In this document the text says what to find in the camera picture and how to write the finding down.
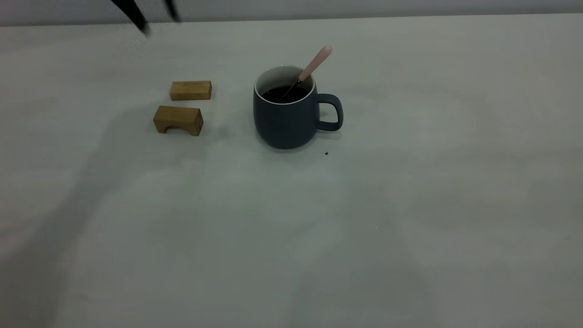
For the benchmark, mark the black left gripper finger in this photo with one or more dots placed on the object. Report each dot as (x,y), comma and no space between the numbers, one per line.
(134,13)
(172,9)

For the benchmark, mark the dark grey ceramic mug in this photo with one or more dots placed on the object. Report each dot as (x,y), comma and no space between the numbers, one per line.
(284,125)

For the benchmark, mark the dark coffee liquid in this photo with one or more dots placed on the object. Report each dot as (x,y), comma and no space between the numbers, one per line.
(273,94)

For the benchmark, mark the flat rectangular wooden block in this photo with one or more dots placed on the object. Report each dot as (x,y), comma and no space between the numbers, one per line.
(190,90)

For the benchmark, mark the arched wooden block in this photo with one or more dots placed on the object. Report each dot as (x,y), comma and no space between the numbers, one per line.
(182,117)

